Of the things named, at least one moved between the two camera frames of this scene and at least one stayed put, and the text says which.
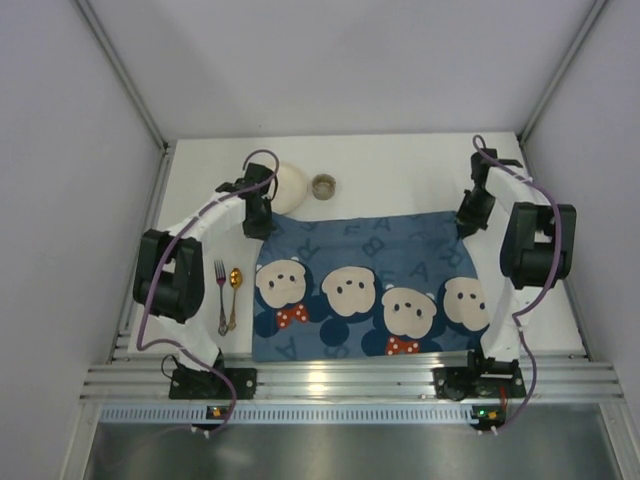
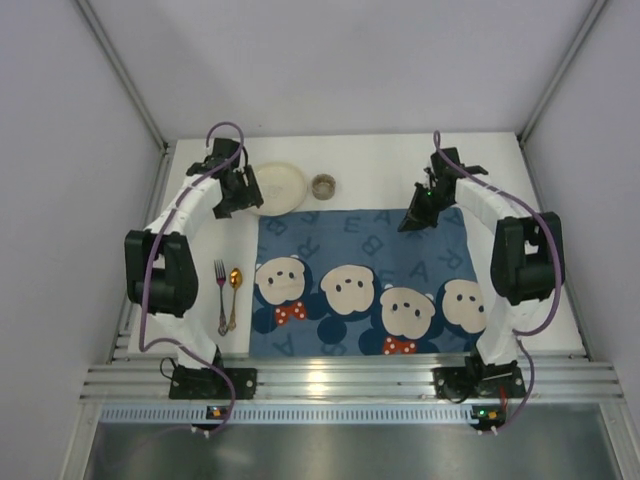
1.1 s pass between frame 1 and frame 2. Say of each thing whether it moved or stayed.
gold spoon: stayed
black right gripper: moved
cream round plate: stayed
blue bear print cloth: stayed
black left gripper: moved
